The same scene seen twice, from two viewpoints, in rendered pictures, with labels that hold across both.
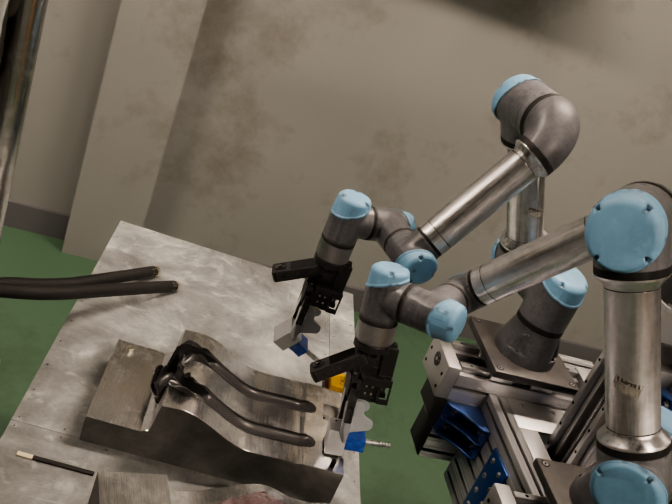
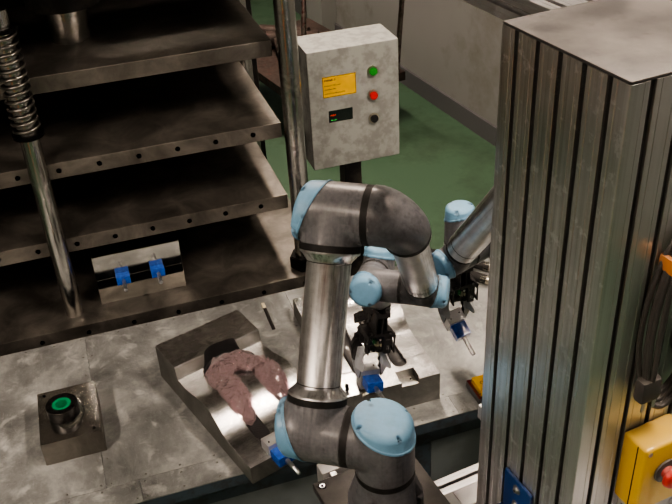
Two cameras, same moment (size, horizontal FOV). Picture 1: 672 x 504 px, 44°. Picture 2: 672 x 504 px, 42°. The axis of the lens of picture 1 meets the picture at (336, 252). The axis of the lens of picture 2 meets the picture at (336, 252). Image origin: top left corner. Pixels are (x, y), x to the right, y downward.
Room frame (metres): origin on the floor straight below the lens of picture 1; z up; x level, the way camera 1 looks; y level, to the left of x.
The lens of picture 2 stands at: (1.08, -1.84, 2.42)
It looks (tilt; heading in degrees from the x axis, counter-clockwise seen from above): 33 degrees down; 84
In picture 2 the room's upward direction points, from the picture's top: 3 degrees counter-clockwise
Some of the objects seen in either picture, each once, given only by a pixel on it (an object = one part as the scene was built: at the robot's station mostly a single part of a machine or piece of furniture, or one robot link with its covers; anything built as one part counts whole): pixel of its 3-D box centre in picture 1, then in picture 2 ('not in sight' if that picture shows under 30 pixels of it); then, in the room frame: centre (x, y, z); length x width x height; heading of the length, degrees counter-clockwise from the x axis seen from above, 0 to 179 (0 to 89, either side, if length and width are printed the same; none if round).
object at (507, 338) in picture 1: (532, 335); not in sight; (1.76, -0.51, 1.09); 0.15 x 0.15 x 0.10
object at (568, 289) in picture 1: (553, 293); not in sight; (1.77, -0.50, 1.20); 0.13 x 0.12 x 0.14; 31
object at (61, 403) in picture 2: not in sight; (62, 408); (0.56, -0.07, 0.89); 0.08 x 0.08 x 0.04
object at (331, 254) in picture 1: (334, 249); not in sight; (1.61, 0.01, 1.17); 0.08 x 0.08 x 0.05
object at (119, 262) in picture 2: not in sight; (130, 233); (0.68, 0.78, 0.87); 0.50 x 0.27 x 0.17; 100
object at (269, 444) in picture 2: not in sight; (284, 457); (1.10, -0.32, 0.86); 0.13 x 0.05 x 0.05; 117
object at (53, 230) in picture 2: not in sight; (52, 226); (0.51, 0.49, 1.10); 0.05 x 0.05 x 1.30
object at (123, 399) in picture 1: (224, 406); (361, 335); (1.36, 0.09, 0.87); 0.50 x 0.26 x 0.14; 100
